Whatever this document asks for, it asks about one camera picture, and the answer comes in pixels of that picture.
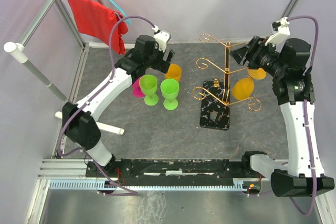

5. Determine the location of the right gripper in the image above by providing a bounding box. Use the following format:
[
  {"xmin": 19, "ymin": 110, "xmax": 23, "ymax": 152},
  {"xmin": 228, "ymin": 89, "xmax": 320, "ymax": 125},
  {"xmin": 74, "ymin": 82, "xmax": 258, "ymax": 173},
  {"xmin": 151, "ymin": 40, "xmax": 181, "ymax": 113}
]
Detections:
[{"xmin": 228, "ymin": 36, "xmax": 287, "ymax": 78}]

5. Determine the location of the orange plastic goblet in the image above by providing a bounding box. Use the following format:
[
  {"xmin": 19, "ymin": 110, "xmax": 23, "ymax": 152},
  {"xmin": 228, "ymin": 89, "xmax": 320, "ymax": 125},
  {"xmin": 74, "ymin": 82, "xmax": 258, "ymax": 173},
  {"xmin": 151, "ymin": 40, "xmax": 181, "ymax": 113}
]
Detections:
[
  {"xmin": 164, "ymin": 64, "xmax": 182, "ymax": 82},
  {"xmin": 232, "ymin": 68, "xmax": 267, "ymax": 101}
]

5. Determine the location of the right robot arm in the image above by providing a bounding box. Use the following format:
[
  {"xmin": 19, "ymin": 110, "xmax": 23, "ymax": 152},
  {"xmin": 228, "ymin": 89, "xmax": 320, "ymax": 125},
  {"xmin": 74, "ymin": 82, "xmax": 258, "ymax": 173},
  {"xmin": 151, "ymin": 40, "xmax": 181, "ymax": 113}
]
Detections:
[{"xmin": 230, "ymin": 36, "xmax": 335, "ymax": 197}]

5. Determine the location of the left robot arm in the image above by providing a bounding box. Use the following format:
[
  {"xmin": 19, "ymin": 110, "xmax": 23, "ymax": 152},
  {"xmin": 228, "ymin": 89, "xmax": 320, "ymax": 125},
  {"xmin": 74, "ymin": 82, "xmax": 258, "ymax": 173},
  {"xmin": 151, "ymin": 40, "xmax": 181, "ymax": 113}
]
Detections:
[{"xmin": 62, "ymin": 30, "xmax": 174, "ymax": 177}]

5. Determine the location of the orange plastic goblet front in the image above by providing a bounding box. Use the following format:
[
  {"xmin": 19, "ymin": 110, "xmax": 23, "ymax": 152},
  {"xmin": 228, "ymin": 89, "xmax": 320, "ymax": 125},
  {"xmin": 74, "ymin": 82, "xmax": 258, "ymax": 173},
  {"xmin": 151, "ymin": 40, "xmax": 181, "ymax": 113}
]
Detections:
[{"xmin": 164, "ymin": 64, "xmax": 182, "ymax": 82}]

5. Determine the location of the green plastic goblet right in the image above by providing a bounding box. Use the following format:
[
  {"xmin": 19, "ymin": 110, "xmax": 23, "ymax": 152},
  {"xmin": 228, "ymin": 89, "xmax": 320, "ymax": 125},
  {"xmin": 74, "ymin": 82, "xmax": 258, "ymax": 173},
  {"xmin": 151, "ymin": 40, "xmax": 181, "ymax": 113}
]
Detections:
[{"xmin": 160, "ymin": 79, "xmax": 180, "ymax": 110}]

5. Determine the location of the green plastic goblet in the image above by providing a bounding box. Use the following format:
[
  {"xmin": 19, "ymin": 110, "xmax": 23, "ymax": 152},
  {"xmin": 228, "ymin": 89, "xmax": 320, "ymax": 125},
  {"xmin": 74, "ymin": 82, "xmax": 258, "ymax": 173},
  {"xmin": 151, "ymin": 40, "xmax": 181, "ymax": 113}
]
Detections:
[
  {"xmin": 160, "ymin": 79, "xmax": 180, "ymax": 110},
  {"xmin": 139, "ymin": 74, "xmax": 159, "ymax": 106}
]

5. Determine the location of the green plastic goblet left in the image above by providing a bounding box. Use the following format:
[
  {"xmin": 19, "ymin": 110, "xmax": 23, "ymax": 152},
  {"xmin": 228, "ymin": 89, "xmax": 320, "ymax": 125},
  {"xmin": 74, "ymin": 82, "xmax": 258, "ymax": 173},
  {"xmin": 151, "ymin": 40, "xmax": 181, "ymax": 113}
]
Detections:
[{"xmin": 139, "ymin": 74, "xmax": 159, "ymax": 106}]

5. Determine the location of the pink plastic goblet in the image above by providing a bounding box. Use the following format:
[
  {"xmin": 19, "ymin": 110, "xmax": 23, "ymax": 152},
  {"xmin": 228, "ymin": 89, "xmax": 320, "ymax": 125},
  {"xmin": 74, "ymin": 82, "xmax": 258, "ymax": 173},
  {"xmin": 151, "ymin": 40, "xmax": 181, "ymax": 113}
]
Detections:
[{"xmin": 132, "ymin": 78, "xmax": 145, "ymax": 98}]

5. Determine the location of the white stand foot front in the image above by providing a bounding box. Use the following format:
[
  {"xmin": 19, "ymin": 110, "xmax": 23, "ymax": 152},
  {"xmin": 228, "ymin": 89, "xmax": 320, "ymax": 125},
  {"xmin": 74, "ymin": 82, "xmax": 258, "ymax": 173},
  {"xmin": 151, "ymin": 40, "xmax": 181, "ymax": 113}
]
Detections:
[{"xmin": 55, "ymin": 111, "xmax": 124, "ymax": 135}]

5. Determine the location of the red cloth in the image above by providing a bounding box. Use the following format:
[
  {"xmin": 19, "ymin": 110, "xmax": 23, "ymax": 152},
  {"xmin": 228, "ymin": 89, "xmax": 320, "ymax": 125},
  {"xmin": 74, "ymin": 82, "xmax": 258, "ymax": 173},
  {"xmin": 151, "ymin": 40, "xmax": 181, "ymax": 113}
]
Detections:
[{"xmin": 67, "ymin": 0, "xmax": 123, "ymax": 45}]

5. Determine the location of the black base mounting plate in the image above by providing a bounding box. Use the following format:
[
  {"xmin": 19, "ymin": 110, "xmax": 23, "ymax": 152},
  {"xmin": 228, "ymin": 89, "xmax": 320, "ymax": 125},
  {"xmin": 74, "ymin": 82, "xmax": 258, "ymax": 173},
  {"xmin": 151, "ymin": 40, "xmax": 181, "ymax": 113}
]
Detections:
[{"xmin": 103, "ymin": 159, "xmax": 269, "ymax": 186}]

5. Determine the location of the grey clothes stand pole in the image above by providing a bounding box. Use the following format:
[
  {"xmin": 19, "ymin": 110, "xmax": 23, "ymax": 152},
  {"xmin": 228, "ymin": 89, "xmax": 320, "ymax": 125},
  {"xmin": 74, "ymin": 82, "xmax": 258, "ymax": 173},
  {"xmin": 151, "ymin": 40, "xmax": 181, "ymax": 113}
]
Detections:
[{"xmin": 4, "ymin": 0, "xmax": 84, "ymax": 103}]

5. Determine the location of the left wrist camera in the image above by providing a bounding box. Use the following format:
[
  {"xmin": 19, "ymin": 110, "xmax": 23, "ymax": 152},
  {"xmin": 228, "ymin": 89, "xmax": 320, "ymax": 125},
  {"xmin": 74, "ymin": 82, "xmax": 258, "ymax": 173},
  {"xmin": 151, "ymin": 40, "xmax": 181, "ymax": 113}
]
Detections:
[{"xmin": 152, "ymin": 26, "xmax": 171, "ymax": 52}]

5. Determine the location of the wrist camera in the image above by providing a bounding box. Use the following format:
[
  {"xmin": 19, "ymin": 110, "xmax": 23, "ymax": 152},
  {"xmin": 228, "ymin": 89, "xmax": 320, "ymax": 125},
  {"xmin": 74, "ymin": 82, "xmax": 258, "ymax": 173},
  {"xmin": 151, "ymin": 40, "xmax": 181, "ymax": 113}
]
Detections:
[
  {"xmin": 265, "ymin": 17, "xmax": 290, "ymax": 46},
  {"xmin": 152, "ymin": 26, "xmax": 171, "ymax": 52}
]

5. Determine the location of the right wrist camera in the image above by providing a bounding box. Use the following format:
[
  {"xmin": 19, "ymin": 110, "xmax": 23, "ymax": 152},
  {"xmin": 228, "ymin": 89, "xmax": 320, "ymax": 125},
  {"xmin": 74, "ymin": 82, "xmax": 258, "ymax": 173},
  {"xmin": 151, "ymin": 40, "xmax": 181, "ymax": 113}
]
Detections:
[{"xmin": 265, "ymin": 17, "xmax": 290, "ymax": 46}]

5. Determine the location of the gold wire wine glass rack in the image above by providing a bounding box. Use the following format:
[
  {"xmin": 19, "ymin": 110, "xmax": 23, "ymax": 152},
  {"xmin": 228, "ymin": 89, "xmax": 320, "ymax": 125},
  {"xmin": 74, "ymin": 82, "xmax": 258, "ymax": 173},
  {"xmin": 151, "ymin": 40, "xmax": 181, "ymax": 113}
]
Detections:
[{"xmin": 192, "ymin": 34, "xmax": 261, "ymax": 131}]

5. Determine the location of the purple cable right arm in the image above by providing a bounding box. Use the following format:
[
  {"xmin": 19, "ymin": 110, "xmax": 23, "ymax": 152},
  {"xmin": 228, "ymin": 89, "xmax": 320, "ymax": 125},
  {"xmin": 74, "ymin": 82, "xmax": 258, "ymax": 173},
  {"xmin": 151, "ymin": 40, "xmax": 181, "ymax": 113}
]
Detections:
[{"xmin": 258, "ymin": 15, "xmax": 321, "ymax": 216}]

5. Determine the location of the white cable duct strip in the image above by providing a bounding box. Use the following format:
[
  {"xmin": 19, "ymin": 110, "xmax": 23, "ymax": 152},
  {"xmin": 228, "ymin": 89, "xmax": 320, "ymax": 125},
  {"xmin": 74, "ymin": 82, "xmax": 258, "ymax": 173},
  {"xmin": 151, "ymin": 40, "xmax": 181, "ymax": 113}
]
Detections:
[{"xmin": 49, "ymin": 179, "xmax": 247, "ymax": 192}]

